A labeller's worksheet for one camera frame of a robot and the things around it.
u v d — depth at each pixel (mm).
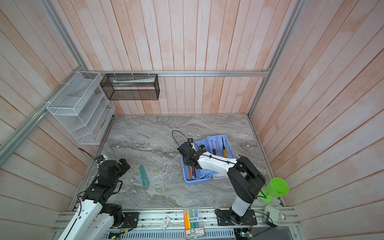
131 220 733
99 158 681
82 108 731
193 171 896
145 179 864
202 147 909
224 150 868
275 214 709
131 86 1046
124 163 731
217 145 902
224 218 732
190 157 668
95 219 518
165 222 716
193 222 721
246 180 458
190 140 804
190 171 903
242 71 958
